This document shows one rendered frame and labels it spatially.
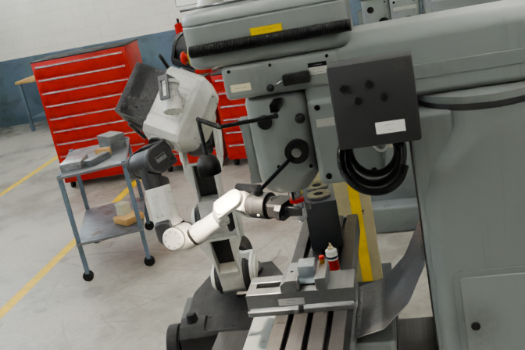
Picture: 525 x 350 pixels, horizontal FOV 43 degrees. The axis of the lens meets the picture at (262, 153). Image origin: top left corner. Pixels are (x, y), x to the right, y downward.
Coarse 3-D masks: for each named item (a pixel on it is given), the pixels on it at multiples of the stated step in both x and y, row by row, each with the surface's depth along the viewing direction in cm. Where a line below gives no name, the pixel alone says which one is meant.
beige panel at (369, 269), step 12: (336, 192) 388; (348, 192) 386; (348, 204) 389; (360, 204) 387; (360, 216) 390; (372, 216) 389; (360, 228) 392; (372, 228) 391; (360, 240) 394; (372, 240) 393; (360, 252) 397; (372, 252) 396; (360, 264) 399; (372, 264) 398; (384, 264) 419; (360, 276) 402; (372, 276) 400; (384, 276) 405
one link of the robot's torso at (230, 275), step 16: (240, 224) 275; (208, 240) 277; (224, 240) 280; (240, 240) 276; (208, 256) 280; (224, 256) 288; (240, 256) 292; (224, 272) 287; (240, 272) 287; (224, 288) 292; (240, 288) 293
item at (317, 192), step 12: (312, 192) 250; (324, 192) 248; (312, 204) 243; (324, 204) 243; (336, 204) 243; (312, 216) 244; (324, 216) 244; (336, 216) 244; (312, 228) 245; (324, 228) 245; (336, 228) 245; (312, 240) 247; (324, 240) 247; (336, 240) 246
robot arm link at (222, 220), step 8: (232, 192) 218; (240, 192) 218; (216, 200) 222; (224, 200) 219; (232, 200) 217; (240, 200) 216; (216, 208) 220; (224, 208) 218; (232, 208) 217; (216, 216) 220; (224, 216) 219; (224, 224) 223
